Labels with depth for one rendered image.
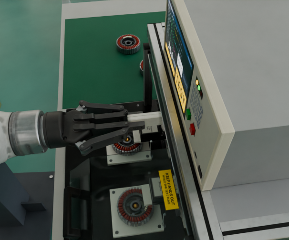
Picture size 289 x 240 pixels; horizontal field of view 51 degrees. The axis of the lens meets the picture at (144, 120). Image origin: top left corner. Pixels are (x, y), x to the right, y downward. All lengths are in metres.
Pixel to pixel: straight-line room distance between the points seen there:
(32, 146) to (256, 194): 0.45
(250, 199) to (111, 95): 0.78
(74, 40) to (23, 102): 0.96
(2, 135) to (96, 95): 0.71
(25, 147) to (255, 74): 0.45
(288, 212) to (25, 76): 2.22
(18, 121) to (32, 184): 1.36
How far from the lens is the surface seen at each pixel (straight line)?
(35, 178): 1.98
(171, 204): 0.67
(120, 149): 1.03
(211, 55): 0.58
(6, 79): 2.61
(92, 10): 1.75
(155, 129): 1.00
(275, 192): 0.68
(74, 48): 1.51
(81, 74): 1.38
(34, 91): 2.44
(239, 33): 0.65
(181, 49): 0.67
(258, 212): 0.65
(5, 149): 0.63
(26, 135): 0.62
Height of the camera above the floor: 1.69
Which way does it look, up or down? 53 degrees down
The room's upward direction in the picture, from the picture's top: straight up
